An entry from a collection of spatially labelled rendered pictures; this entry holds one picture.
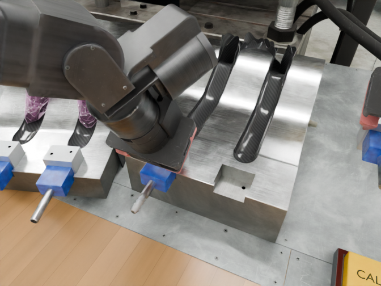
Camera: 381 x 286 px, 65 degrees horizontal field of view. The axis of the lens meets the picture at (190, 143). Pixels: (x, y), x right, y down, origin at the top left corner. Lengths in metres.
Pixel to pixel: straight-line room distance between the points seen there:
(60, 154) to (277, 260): 0.38
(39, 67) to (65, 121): 0.41
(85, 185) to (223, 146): 0.24
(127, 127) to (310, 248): 0.35
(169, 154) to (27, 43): 0.20
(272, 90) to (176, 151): 0.32
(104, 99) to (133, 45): 0.06
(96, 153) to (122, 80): 0.33
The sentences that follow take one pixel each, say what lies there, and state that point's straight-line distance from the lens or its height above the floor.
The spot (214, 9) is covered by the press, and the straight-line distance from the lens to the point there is 1.34.
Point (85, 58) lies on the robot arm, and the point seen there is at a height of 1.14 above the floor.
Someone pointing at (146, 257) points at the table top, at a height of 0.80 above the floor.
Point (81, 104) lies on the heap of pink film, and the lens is 0.63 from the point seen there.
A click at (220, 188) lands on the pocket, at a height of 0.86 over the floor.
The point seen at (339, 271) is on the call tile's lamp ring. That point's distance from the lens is 0.50.
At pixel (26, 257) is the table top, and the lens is 0.55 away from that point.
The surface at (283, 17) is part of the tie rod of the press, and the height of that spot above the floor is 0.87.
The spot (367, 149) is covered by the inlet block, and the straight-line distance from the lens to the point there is 0.48.
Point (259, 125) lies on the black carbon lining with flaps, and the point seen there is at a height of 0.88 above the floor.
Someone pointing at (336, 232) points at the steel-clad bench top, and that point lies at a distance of 0.55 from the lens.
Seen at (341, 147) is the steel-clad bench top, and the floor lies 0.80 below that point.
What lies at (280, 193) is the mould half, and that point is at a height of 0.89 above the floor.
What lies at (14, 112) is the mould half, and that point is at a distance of 0.70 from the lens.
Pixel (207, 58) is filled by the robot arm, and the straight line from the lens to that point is 0.29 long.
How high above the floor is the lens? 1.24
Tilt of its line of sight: 44 degrees down
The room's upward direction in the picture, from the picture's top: straight up
